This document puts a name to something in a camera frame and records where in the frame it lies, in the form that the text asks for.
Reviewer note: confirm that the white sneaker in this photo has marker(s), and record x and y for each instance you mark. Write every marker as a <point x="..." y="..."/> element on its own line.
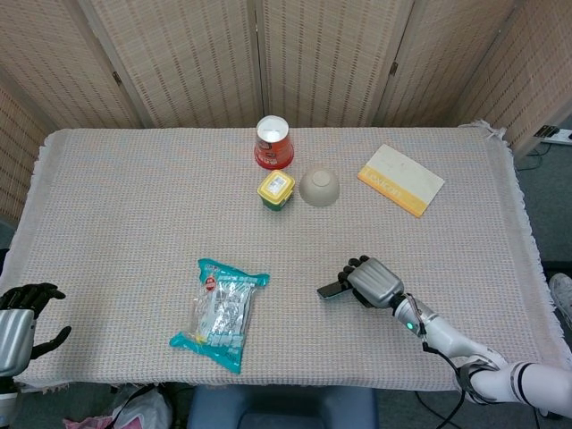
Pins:
<point x="561" y="297"/>

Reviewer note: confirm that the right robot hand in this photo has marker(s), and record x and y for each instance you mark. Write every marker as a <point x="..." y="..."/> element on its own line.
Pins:
<point x="373" y="281"/>

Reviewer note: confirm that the black smartphone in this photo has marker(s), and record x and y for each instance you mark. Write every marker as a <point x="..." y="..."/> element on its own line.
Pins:
<point x="333" y="290"/>

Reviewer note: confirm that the white yellow booklet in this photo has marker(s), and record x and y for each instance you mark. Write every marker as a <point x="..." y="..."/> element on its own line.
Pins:
<point x="402" y="179"/>

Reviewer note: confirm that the yellow lid green container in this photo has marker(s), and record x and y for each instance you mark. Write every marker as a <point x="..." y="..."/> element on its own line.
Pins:
<point x="276" y="189"/>

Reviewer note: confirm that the white plastic bag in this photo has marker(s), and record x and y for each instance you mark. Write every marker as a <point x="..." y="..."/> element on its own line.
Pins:
<point x="134" y="411"/>

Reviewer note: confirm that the beige upturned bowl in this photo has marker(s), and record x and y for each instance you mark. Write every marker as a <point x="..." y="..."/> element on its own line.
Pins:
<point x="319" y="186"/>

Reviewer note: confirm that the teal snack packet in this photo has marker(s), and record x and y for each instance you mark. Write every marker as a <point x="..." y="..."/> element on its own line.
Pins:
<point x="222" y="313"/>

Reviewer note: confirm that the folding bamboo screen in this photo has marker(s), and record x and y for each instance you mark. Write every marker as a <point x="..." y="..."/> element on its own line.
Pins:
<point x="286" y="62"/>

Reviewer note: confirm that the woven beige tablecloth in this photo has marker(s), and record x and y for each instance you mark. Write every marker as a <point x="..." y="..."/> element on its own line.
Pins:
<point x="277" y="232"/>

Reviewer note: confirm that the white power strip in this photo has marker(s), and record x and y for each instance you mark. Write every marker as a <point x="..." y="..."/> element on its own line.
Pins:
<point x="556" y="134"/>

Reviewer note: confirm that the blue chair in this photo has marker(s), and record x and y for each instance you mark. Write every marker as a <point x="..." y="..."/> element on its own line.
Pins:
<point x="281" y="407"/>

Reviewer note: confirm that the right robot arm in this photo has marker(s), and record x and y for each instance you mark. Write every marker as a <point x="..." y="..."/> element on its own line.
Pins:
<point x="469" y="353"/>

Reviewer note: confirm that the red instant noodle cup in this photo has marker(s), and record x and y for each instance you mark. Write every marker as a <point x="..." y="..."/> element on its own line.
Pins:
<point x="273" y="143"/>

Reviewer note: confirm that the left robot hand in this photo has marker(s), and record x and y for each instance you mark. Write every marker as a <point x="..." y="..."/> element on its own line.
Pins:
<point x="15" y="330"/>

